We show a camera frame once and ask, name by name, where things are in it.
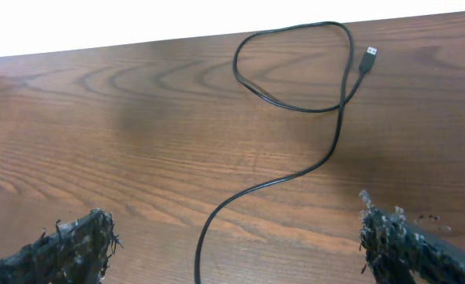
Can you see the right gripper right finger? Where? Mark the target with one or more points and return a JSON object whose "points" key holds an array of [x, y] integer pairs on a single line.
{"points": [[399, 251]]}

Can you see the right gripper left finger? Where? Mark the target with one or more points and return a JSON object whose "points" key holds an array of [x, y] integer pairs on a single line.
{"points": [[78, 252]]}

